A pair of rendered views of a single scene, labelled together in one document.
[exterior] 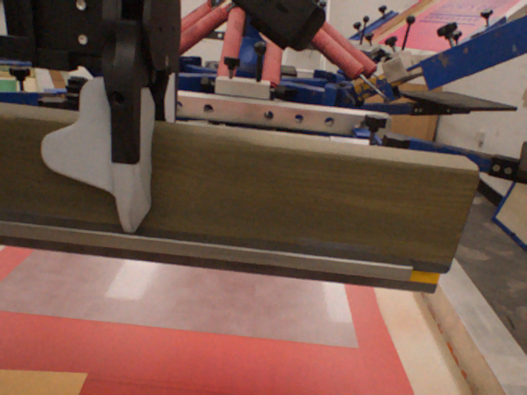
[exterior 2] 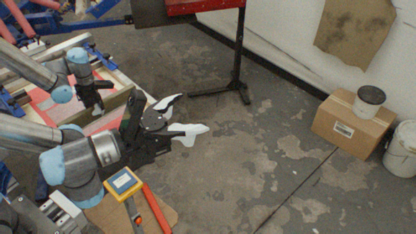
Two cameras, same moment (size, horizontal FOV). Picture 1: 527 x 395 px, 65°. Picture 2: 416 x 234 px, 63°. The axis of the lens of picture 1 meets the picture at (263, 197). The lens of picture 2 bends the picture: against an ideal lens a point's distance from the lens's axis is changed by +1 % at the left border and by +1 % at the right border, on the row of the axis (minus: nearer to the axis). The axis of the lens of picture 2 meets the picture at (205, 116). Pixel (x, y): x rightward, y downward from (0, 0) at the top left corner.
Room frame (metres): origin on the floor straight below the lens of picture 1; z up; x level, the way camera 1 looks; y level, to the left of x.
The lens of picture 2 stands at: (-0.90, 0.48, 2.24)
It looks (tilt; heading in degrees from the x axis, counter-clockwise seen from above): 47 degrees down; 317
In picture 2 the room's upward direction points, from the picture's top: straight up
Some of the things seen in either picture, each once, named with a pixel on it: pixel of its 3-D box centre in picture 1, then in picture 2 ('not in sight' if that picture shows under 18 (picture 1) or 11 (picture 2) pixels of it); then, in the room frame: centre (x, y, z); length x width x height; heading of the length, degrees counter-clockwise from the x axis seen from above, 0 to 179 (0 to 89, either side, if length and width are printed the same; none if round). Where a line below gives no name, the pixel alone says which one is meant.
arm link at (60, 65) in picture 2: not in sight; (54, 72); (0.26, 0.20, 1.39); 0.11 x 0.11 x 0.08; 73
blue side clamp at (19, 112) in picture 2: not in sight; (10, 104); (0.74, 0.35, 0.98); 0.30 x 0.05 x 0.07; 0
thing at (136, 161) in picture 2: not in sight; (119, 160); (0.21, 0.07, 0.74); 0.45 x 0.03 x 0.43; 90
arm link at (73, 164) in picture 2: not in sight; (71, 161); (-0.40, 0.40, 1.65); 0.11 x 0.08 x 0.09; 74
